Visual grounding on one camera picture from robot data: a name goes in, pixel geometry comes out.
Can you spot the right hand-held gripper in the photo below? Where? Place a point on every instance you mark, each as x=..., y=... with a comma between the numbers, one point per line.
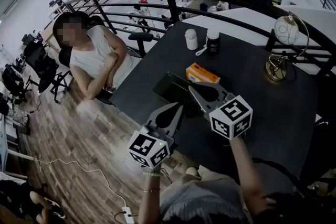
x=231, y=118

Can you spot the thin gold bangle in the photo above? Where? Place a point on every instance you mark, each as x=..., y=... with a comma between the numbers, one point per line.
x=151, y=190

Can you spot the white power strip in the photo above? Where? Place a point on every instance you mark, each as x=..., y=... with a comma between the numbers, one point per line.
x=128, y=215

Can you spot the black office chair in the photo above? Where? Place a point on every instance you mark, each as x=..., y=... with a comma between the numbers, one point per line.
x=143, y=36
x=42, y=65
x=13, y=81

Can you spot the gold lamp with globe shade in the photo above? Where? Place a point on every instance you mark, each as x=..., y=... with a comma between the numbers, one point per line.
x=286, y=29

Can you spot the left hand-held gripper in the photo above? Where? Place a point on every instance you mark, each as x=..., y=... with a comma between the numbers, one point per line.
x=147, y=149

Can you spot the white desk frame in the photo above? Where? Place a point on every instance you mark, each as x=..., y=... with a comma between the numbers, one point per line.
x=4, y=144

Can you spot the person's beige trousers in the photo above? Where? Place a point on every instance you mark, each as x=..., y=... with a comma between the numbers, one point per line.
x=210, y=175

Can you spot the black fabric chair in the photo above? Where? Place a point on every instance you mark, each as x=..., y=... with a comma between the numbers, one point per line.
x=323, y=149

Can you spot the person's right forearm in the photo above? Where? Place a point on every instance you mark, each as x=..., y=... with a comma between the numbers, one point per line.
x=246, y=178

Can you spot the white cylindrical container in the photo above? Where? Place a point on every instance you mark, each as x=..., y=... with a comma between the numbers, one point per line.
x=191, y=40

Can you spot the black box with orange packet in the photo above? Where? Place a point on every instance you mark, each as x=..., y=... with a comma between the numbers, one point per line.
x=168, y=86

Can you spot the person's left forearm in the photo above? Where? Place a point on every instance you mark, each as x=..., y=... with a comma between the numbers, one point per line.
x=149, y=207

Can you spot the orange tissue pack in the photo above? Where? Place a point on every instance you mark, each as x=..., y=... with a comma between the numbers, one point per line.
x=199, y=72

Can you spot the person's right beige shoe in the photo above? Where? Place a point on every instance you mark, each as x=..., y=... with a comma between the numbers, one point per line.
x=191, y=171

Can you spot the person's grey top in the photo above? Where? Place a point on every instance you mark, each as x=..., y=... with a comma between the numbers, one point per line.
x=202, y=204

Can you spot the black bottle with white cap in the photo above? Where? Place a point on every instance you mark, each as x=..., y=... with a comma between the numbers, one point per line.
x=213, y=46

